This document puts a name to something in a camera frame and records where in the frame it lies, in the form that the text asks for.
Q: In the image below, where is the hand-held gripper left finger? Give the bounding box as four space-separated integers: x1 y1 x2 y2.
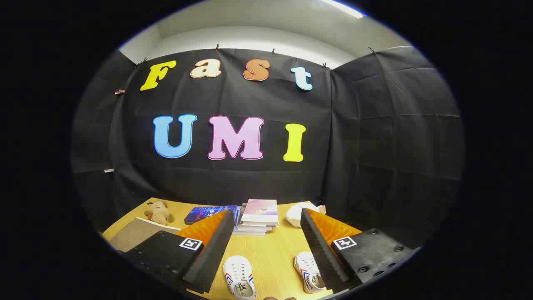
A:
119 209 236 295

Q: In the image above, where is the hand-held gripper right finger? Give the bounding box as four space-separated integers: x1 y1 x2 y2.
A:
300 207 413 293

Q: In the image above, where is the white striped canvas shoe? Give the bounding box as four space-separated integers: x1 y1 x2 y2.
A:
222 255 257 300
294 251 326 294

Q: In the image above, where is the beige fabric storage box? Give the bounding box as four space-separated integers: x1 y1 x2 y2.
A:
109 217 182 253

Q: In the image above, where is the light blue book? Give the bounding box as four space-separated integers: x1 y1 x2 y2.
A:
232 208 268 236

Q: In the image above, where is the blue hardcover book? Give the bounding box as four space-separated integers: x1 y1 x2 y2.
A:
184 205 238 225

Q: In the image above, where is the white plush toy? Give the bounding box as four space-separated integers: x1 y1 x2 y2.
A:
286 202 326 228

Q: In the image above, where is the pink cover book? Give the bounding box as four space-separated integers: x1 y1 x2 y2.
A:
241 199 279 227

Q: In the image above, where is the tan plush dog toy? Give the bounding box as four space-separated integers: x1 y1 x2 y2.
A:
144 201 175 226

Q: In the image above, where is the black backdrop cloth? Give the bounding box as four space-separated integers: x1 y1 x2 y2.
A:
71 45 465 250

